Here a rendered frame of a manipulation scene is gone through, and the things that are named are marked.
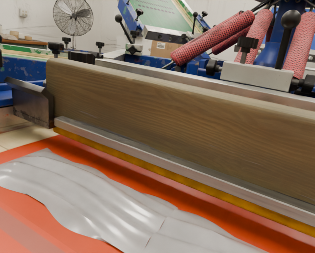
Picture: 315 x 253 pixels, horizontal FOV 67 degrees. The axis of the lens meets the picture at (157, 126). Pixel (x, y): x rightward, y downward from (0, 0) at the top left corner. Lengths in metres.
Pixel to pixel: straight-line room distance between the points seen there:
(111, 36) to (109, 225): 5.46
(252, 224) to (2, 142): 0.29
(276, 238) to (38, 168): 0.22
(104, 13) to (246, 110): 5.62
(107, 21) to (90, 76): 5.44
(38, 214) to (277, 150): 0.19
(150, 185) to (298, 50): 0.57
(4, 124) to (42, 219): 0.19
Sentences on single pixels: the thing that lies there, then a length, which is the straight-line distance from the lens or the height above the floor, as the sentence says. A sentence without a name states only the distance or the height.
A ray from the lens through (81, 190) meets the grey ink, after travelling 0.23.
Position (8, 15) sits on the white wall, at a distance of 4.50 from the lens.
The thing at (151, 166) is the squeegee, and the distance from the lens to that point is 0.26.
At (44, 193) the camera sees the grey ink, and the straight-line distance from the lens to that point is 0.23.
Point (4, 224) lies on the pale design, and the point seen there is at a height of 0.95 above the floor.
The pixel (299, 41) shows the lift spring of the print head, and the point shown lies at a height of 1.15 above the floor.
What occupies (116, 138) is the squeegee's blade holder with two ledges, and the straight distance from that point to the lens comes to 0.25.
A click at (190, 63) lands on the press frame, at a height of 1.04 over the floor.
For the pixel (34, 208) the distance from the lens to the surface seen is 0.23.
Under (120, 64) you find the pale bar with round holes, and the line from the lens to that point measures 0.54.
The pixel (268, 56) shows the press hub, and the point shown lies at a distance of 1.00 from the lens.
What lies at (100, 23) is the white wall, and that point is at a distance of 5.79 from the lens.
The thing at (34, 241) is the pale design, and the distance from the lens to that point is 0.20.
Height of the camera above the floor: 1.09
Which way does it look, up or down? 19 degrees down
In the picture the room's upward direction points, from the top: 8 degrees clockwise
